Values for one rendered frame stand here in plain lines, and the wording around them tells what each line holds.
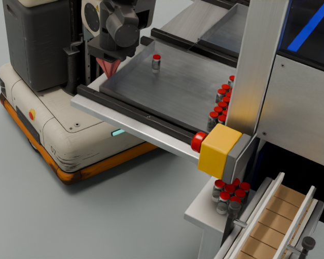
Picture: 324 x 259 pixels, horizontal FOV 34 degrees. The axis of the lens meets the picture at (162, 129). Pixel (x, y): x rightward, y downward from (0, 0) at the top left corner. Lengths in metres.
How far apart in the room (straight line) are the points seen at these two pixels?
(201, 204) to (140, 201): 1.17
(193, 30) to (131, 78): 0.32
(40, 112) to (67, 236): 0.51
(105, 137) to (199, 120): 0.93
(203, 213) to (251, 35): 0.36
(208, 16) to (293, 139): 0.76
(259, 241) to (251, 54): 0.33
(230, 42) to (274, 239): 0.73
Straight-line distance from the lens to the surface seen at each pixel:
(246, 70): 0.96
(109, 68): 1.28
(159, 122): 1.21
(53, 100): 2.27
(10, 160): 2.43
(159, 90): 1.33
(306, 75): 0.93
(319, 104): 0.95
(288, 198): 1.06
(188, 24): 1.62
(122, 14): 1.15
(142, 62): 1.43
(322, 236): 1.14
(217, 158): 0.98
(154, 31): 1.54
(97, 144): 2.13
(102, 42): 1.25
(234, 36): 1.59
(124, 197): 2.24
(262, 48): 0.93
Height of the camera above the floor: 1.68
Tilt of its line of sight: 41 degrees down
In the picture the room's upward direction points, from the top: 6 degrees clockwise
